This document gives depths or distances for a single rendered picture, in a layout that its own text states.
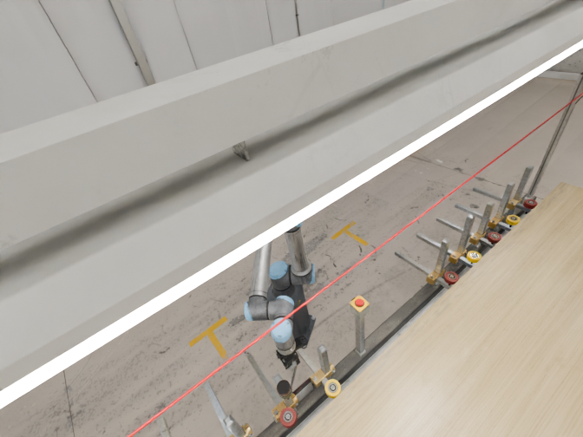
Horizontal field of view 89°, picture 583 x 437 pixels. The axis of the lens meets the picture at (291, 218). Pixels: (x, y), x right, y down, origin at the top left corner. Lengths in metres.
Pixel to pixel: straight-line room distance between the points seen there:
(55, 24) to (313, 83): 3.06
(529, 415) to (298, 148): 1.69
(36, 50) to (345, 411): 3.26
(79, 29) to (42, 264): 3.07
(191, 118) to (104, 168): 0.07
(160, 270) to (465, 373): 1.68
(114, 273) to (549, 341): 1.99
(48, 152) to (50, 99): 3.08
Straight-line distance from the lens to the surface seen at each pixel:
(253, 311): 1.45
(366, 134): 0.35
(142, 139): 0.24
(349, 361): 1.98
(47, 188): 0.25
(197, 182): 0.29
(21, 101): 3.32
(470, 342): 1.91
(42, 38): 3.28
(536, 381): 1.93
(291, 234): 1.80
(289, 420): 1.70
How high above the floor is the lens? 2.52
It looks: 40 degrees down
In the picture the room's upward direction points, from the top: 12 degrees counter-clockwise
